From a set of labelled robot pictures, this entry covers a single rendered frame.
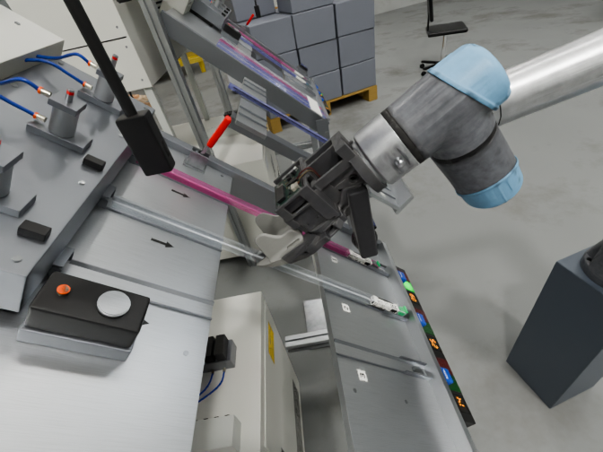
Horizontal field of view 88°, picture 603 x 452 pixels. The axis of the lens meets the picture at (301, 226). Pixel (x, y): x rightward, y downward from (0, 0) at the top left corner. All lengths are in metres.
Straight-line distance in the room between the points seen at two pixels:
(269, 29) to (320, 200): 2.80
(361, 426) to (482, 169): 0.33
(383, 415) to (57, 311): 0.37
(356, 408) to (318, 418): 0.90
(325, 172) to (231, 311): 0.54
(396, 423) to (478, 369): 0.98
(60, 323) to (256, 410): 0.48
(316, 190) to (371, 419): 0.29
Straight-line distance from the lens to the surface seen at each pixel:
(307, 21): 3.23
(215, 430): 0.68
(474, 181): 0.43
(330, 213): 0.38
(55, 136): 0.41
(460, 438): 0.57
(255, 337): 0.78
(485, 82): 0.37
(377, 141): 0.36
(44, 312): 0.30
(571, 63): 0.59
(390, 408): 0.49
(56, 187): 0.36
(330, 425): 1.33
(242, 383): 0.74
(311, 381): 1.39
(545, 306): 1.18
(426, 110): 0.36
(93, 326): 0.30
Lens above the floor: 1.26
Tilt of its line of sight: 40 degrees down
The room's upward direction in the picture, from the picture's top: 13 degrees counter-clockwise
